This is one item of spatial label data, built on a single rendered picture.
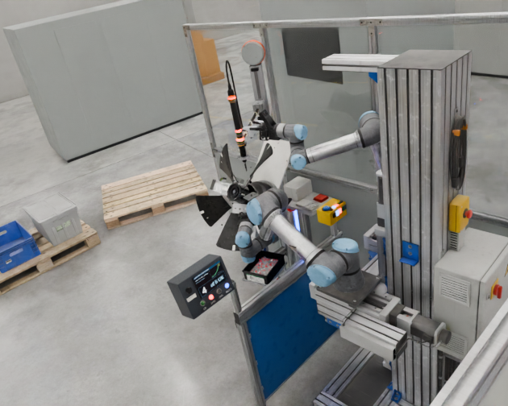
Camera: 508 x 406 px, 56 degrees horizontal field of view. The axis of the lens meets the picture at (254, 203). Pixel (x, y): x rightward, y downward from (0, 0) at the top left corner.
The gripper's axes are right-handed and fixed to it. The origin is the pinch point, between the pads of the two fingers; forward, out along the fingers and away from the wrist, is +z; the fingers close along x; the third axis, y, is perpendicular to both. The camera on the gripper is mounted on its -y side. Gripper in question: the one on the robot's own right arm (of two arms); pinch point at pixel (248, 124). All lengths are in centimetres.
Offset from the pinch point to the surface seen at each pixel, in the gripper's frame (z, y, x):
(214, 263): -21, 41, -68
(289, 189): 16, 70, 52
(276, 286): -24, 82, -31
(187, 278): -17, 40, -83
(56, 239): 281, 145, 0
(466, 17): -98, -39, 52
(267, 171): 17, 46, 31
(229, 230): 16, 63, -17
